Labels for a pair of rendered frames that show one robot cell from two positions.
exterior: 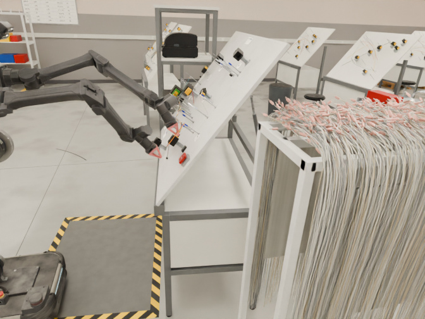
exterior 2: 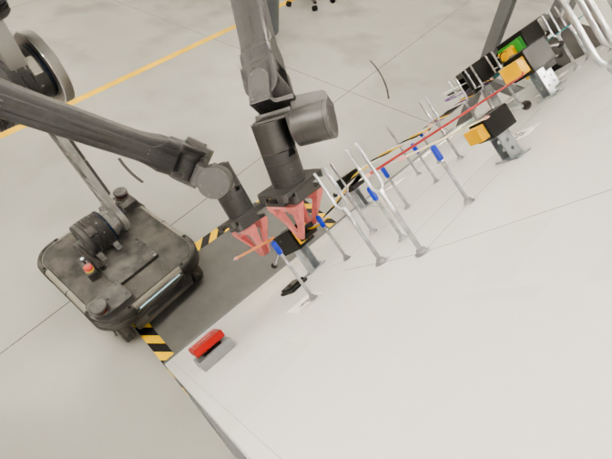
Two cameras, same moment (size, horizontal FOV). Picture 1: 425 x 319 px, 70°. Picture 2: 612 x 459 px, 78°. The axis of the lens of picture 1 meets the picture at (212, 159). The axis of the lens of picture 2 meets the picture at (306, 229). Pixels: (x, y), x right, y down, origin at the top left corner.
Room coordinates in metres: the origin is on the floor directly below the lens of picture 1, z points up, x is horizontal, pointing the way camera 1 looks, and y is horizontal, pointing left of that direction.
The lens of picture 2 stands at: (1.40, -0.13, 1.66)
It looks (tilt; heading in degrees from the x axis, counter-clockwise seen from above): 50 degrees down; 52
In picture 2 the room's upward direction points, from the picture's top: straight up
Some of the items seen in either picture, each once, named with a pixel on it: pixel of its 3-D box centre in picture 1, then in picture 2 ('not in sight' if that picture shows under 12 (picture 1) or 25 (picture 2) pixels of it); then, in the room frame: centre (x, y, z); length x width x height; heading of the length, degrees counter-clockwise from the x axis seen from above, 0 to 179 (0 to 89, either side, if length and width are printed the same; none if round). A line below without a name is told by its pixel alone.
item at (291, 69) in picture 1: (301, 64); not in sight; (7.59, -2.03, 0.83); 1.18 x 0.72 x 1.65; 13
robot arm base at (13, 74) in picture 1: (11, 76); not in sight; (1.65, 1.10, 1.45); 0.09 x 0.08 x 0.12; 15
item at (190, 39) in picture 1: (179, 44); not in sight; (2.78, 0.32, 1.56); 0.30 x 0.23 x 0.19; 100
